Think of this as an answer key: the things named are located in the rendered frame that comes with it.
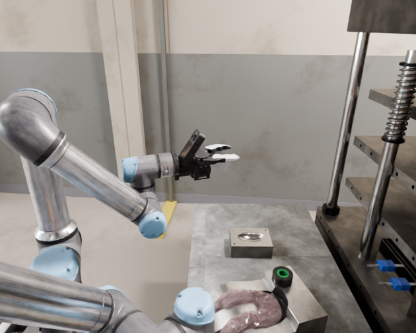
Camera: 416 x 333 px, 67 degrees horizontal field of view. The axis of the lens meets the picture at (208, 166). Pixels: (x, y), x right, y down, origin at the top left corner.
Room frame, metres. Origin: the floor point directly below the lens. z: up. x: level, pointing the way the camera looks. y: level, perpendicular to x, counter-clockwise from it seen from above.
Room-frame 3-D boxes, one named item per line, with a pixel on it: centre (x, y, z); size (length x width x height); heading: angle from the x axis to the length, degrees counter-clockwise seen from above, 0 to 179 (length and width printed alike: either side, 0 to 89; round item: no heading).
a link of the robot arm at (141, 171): (0.86, 0.20, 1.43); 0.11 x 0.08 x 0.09; 110
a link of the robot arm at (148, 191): (0.85, 0.20, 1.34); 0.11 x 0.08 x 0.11; 20
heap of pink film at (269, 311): (0.83, -0.14, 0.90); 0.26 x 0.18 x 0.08; 107
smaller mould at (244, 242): (1.29, -0.21, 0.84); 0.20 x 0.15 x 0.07; 90
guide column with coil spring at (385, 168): (1.24, -0.77, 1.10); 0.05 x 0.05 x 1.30
